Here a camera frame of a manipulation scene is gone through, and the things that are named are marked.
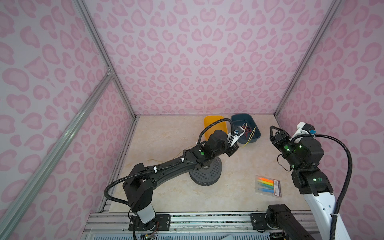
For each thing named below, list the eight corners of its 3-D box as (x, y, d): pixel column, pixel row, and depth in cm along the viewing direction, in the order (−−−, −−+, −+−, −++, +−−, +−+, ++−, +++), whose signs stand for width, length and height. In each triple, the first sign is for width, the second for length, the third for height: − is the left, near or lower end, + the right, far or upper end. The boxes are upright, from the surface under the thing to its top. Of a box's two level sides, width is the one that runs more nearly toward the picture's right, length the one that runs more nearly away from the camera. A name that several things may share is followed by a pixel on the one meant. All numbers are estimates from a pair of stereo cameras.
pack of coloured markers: (255, 192, 85) (256, 191, 83) (255, 176, 91) (256, 174, 89) (280, 198, 82) (282, 197, 81) (278, 181, 88) (280, 180, 87)
